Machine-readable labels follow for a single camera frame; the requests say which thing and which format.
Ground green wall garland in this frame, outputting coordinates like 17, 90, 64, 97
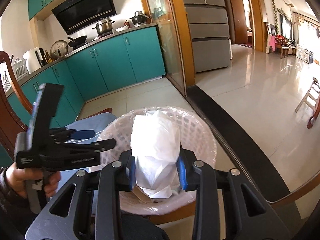
269, 0, 279, 34

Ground white paper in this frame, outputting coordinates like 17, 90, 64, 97
130, 109, 181, 198

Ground dark pressure cooker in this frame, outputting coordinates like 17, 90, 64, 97
129, 10, 150, 27

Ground steel pan lid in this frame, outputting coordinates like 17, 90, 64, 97
49, 40, 69, 58

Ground steel cooking pot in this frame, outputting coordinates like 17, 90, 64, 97
92, 17, 115, 35

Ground pink hanging cloth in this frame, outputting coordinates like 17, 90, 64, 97
266, 34, 275, 54

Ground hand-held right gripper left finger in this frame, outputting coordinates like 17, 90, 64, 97
25, 150, 137, 240

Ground white kitchen appliance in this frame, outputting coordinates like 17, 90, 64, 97
22, 49, 42, 73

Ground person's left hand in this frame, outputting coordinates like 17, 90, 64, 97
6, 166, 62, 198

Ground black wok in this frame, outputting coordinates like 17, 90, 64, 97
66, 35, 88, 50

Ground brown wooden door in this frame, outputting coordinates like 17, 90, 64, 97
229, 0, 253, 45

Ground white dish rack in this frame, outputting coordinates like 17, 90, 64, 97
11, 57, 28, 78

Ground silver refrigerator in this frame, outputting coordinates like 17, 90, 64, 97
179, 0, 230, 73

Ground white lattice wastebasket clear liner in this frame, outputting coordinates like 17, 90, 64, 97
99, 106, 218, 217

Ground slatted wooden chair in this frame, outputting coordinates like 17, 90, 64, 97
295, 77, 320, 130

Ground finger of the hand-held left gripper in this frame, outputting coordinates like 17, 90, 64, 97
62, 138, 117, 153
50, 127, 96, 141

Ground carved wooden chair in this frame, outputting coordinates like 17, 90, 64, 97
0, 51, 35, 160

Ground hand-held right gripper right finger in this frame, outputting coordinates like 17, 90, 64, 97
178, 149, 298, 240

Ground wood framed glass door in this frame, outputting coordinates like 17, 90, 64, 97
136, 0, 195, 97

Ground dark bottles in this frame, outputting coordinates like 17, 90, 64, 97
37, 49, 52, 64

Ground black range hood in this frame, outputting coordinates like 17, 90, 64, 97
51, 0, 117, 35

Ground brown paper scrap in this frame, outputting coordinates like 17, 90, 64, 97
132, 186, 153, 202

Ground wooden side table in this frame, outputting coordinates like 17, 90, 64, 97
275, 36, 297, 59

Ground teal lower kitchen cabinets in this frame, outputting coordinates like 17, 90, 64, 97
5, 26, 167, 130

